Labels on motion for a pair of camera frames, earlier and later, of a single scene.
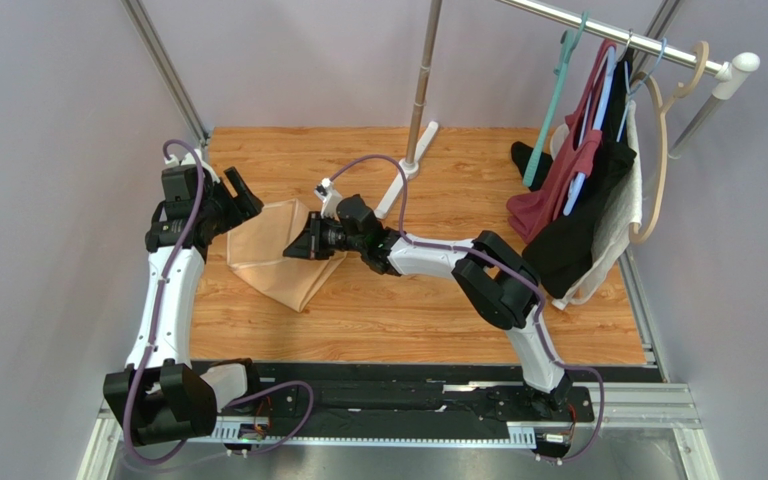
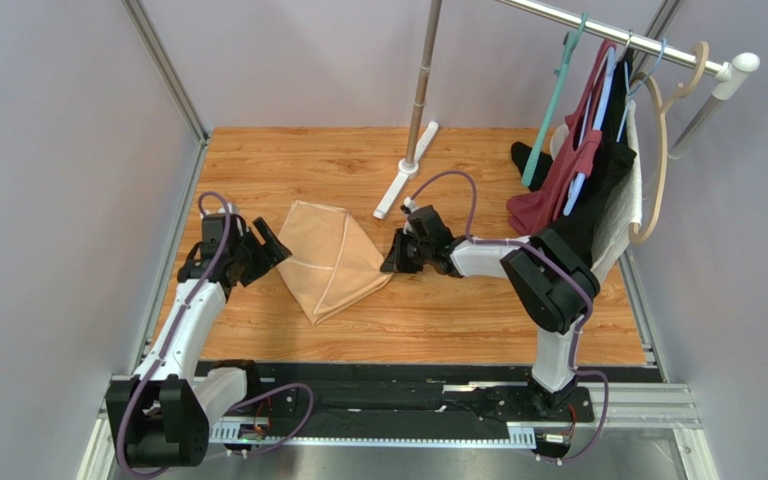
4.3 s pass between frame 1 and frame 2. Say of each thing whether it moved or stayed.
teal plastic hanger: stayed
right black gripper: moved
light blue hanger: stayed
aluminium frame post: stayed
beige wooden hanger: stayed
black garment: stayed
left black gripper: moved
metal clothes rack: stayed
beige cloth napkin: moved
